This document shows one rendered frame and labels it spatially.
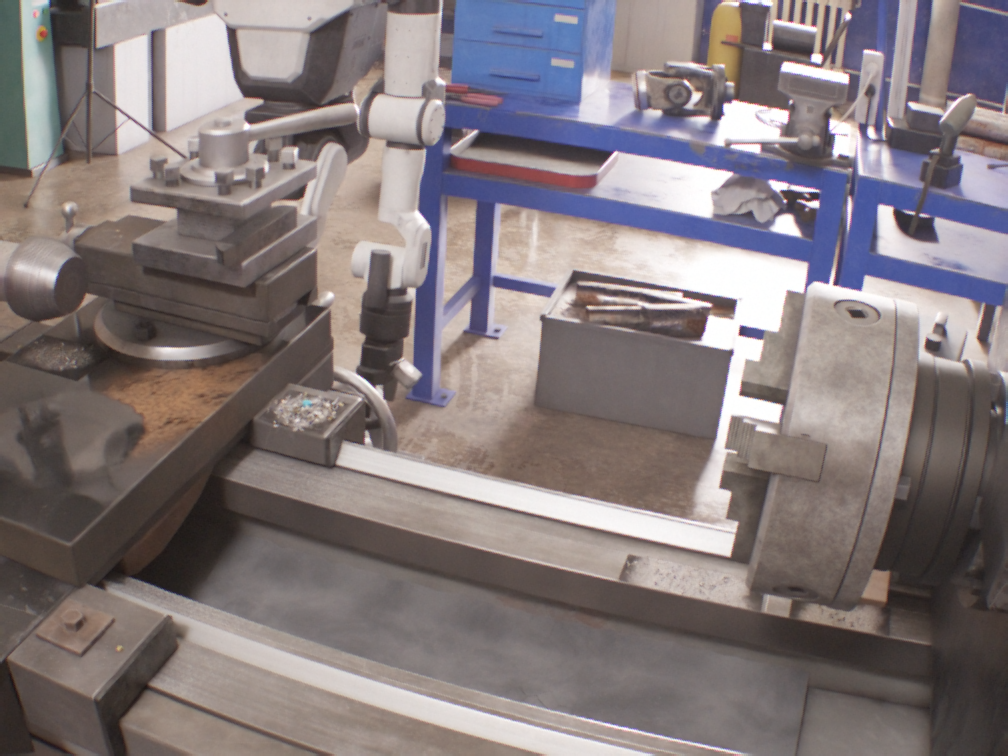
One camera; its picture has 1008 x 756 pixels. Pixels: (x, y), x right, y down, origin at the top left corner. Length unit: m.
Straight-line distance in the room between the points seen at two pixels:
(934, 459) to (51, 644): 0.75
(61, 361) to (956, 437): 0.99
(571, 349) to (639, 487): 0.45
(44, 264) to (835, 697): 0.95
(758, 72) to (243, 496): 5.37
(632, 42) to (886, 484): 6.96
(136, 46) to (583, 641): 4.69
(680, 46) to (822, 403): 6.86
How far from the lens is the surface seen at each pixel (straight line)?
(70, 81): 5.61
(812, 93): 2.45
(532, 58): 2.83
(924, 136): 2.93
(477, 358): 3.30
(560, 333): 2.95
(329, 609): 1.21
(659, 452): 2.92
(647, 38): 7.59
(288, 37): 1.79
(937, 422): 0.79
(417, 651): 1.16
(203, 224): 1.25
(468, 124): 2.72
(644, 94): 2.75
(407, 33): 1.76
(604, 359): 2.95
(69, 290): 1.10
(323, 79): 1.81
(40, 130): 5.36
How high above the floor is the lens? 1.51
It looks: 28 degrees down
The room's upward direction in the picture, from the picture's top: 4 degrees clockwise
